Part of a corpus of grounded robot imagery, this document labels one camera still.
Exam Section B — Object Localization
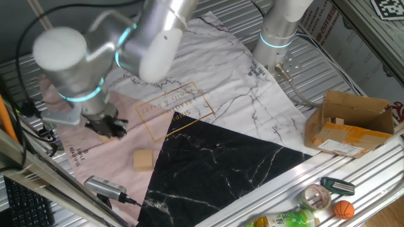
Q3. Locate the orange pole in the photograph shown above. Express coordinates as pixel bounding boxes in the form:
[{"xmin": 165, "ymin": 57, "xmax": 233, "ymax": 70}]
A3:
[{"xmin": 0, "ymin": 94, "xmax": 20, "ymax": 144}]

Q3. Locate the green tea bottle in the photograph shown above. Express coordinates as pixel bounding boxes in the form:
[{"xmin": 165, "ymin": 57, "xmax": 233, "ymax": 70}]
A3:
[{"xmin": 246, "ymin": 209, "xmax": 316, "ymax": 227}]

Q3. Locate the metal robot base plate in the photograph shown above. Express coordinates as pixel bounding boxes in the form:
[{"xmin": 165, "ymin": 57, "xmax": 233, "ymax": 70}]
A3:
[{"xmin": 268, "ymin": 47, "xmax": 304, "ymax": 79}]

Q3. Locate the white cable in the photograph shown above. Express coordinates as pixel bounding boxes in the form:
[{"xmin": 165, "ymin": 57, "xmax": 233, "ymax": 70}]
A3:
[{"xmin": 295, "ymin": 31, "xmax": 364, "ymax": 95}]

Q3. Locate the clear tape roll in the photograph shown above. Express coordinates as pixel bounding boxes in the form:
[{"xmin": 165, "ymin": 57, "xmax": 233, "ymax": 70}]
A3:
[{"xmin": 298, "ymin": 183, "xmax": 332, "ymax": 212}]

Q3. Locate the grey printed board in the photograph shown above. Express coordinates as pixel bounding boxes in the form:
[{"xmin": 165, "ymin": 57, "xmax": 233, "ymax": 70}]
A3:
[{"xmin": 296, "ymin": 0, "xmax": 404, "ymax": 111}]

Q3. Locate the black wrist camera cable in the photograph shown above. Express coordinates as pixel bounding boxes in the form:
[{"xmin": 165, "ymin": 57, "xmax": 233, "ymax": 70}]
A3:
[{"xmin": 15, "ymin": 0, "xmax": 146, "ymax": 119}]

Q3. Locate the black camera stand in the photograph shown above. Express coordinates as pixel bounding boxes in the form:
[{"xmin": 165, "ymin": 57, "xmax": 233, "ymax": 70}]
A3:
[{"xmin": 96, "ymin": 192, "xmax": 114, "ymax": 209}]

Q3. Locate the black white marker tag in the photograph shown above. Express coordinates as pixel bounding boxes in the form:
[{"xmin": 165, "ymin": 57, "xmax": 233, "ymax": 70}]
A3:
[{"xmin": 371, "ymin": 0, "xmax": 404, "ymax": 21}]

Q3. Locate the grey frame beam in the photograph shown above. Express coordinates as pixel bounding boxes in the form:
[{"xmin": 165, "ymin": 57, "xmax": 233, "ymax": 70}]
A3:
[{"xmin": 331, "ymin": 0, "xmax": 404, "ymax": 86}]

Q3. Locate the black keyboard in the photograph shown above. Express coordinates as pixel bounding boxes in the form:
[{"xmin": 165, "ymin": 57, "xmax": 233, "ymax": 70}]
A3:
[{"xmin": 3, "ymin": 176, "xmax": 56, "ymax": 227}]

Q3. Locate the green hex key set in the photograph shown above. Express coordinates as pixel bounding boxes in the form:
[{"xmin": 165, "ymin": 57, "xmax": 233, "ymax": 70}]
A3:
[{"xmin": 320, "ymin": 176, "xmax": 356, "ymax": 196}]

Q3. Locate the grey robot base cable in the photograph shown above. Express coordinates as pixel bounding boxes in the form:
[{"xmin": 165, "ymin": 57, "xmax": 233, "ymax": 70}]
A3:
[{"xmin": 274, "ymin": 62, "xmax": 323, "ymax": 108}]

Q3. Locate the brown cardboard box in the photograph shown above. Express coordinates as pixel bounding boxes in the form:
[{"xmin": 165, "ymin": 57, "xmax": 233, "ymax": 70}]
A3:
[{"xmin": 304, "ymin": 90, "xmax": 395, "ymax": 159}]

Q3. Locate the black ribbed camera cable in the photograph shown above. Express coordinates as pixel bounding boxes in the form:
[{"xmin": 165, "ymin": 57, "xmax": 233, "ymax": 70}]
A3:
[{"xmin": 125, "ymin": 194, "xmax": 143, "ymax": 208}]

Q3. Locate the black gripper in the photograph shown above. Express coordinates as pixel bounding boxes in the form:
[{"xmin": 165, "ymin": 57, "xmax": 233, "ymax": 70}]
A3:
[{"xmin": 84, "ymin": 113, "xmax": 129, "ymax": 139}]

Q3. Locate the black side camera cable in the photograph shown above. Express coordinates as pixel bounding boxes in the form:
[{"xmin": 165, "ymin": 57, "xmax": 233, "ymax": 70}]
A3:
[{"xmin": 18, "ymin": 124, "xmax": 60, "ymax": 158}]

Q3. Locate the red paper ornament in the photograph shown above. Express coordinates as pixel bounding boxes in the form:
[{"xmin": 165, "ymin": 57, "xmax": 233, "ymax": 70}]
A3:
[{"xmin": 386, "ymin": 101, "xmax": 404, "ymax": 124}]

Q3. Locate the silver ribbed camera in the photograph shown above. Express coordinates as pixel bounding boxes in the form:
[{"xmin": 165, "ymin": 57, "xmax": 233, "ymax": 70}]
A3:
[{"xmin": 83, "ymin": 175, "xmax": 128, "ymax": 202}]

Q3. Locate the marble pattern table cloth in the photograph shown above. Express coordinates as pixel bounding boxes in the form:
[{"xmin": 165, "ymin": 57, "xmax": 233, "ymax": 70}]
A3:
[{"xmin": 37, "ymin": 11, "xmax": 319, "ymax": 227}]

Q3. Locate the small orange basketball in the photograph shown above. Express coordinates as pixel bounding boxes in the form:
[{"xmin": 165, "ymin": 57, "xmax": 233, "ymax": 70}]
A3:
[{"xmin": 333, "ymin": 200, "xmax": 355, "ymax": 220}]

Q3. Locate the aluminium frame beam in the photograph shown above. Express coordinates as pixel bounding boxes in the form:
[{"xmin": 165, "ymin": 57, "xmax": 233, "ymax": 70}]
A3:
[{"xmin": 0, "ymin": 129, "xmax": 130, "ymax": 227}]

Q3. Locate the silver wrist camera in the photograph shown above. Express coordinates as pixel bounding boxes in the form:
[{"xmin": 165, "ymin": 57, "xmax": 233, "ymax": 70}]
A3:
[{"xmin": 40, "ymin": 105, "xmax": 83, "ymax": 127}]

